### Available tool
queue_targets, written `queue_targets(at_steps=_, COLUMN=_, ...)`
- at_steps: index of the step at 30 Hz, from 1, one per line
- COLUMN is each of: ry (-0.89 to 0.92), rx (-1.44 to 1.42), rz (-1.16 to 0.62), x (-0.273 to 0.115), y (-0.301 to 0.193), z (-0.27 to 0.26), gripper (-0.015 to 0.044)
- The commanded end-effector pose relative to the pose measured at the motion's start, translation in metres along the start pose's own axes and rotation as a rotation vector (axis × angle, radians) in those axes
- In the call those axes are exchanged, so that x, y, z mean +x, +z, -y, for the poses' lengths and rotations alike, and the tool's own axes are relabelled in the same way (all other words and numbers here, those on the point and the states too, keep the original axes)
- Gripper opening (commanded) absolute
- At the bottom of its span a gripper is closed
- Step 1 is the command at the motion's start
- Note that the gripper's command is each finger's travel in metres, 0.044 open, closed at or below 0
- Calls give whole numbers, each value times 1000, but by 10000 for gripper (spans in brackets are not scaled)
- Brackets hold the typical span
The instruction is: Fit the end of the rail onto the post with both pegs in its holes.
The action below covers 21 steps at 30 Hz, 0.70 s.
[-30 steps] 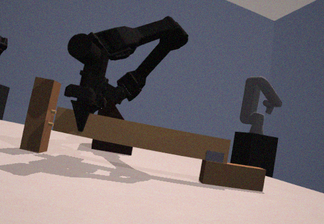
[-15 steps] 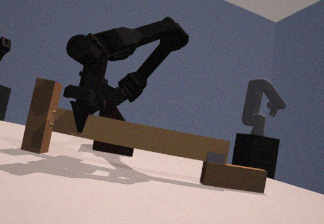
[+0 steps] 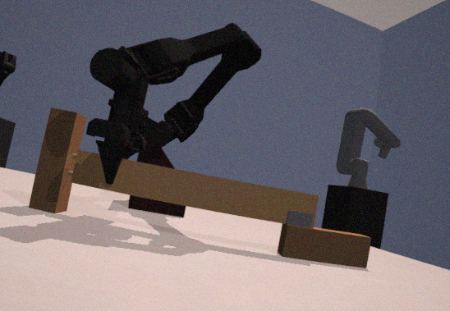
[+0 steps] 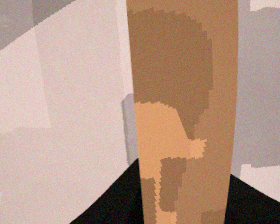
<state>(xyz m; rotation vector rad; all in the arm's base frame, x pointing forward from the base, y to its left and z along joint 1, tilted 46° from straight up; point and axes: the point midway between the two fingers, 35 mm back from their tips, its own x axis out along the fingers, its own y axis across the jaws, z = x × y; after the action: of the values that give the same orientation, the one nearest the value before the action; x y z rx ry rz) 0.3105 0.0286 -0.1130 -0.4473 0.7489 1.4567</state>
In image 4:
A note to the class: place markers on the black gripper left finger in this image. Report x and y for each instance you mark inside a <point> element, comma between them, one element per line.
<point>120,204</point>

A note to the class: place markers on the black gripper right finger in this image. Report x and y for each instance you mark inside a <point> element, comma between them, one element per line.
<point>247,205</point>

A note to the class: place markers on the long brown wooden rail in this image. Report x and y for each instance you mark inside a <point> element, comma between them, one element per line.
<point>184,59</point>

